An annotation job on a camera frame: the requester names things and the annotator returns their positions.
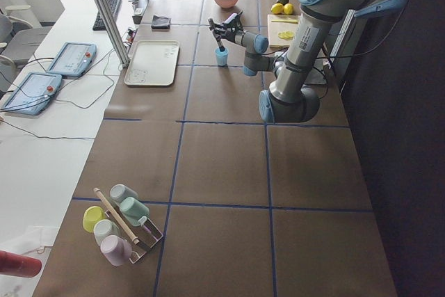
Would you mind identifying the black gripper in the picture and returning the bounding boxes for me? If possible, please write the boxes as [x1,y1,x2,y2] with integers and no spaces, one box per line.
[211,11,244,44]

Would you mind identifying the steel muddler black tip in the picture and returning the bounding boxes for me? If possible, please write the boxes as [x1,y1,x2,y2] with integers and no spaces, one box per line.
[208,18,225,52]

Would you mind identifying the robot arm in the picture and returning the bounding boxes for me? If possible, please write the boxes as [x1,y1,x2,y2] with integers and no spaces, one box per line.
[209,0,407,123]

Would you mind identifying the light blue cup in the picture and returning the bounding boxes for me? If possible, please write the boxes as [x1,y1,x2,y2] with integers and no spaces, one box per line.
[215,47,229,67]

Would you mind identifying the grey cup upper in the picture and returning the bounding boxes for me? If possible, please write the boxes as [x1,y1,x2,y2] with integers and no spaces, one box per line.
[109,184,139,205]

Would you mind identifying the mint green cup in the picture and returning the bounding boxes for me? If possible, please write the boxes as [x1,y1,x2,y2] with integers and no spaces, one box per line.
[119,197,150,227]

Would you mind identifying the yellow cup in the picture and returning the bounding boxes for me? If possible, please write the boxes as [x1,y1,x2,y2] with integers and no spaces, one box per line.
[82,206,106,233]

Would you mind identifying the white cup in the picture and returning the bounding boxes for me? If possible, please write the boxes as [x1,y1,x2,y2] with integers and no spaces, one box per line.
[93,219,120,246]

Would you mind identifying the pink cup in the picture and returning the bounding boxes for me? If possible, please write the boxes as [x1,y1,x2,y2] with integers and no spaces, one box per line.
[100,235,132,266]

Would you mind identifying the wooden cutting board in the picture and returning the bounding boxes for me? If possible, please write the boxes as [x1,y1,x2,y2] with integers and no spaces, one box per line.
[267,14,300,48]

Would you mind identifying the grey folded cloth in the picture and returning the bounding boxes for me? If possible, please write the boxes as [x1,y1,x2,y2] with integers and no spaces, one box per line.
[151,15,171,31]

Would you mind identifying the yellow lemon left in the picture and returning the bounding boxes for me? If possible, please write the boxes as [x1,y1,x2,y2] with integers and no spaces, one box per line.
[270,3,284,15]

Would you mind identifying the yellow lemon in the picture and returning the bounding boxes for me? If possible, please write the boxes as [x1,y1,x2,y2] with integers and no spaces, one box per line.
[270,3,284,15]
[282,3,294,15]

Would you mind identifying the lemon slices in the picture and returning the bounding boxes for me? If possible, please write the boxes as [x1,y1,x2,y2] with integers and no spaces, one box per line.
[277,31,295,40]

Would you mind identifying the yellow plastic knife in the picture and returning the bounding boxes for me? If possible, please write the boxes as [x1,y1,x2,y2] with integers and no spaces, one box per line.
[270,19,299,24]

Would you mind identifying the cream bear tray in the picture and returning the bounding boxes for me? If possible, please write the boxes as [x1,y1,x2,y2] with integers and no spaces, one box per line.
[124,40,179,86]

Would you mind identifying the green avocado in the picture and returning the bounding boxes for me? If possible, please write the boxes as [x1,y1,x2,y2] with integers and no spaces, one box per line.
[276,0,289,6]

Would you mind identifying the yellow lemon right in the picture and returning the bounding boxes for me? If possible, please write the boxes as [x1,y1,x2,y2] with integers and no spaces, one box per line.
[282,3,294,15]

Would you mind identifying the black keyboard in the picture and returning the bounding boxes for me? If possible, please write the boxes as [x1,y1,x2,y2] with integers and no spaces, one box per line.
[92,0,123,31]

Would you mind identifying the blue teach pendant far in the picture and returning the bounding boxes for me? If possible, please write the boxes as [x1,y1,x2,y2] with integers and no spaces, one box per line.
[47,42,97,78]

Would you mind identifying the blue teach pendant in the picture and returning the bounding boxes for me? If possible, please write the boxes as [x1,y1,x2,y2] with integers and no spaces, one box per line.
[47,42,97,78]
[1,72,63,116]

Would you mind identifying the blue teach pendant near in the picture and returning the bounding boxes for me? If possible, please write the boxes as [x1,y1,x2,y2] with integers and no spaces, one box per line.
[1,72,63,116]

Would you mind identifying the red cylinder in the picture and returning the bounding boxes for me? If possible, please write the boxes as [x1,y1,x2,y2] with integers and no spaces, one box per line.
[1,250,42,278]

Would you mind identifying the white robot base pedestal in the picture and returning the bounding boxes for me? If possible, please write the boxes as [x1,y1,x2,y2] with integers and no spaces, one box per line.
[273,48,327,85]

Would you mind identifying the aluminium frame post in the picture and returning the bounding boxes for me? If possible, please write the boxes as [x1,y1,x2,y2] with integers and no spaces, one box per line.
[95,0,130,68]

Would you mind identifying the white wire cup rack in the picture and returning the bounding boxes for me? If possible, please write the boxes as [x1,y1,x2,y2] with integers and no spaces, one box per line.
[104,208,163,264]

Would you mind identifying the wooden rack handle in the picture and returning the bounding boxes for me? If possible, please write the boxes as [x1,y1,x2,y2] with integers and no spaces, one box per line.
[93,187,139,245]

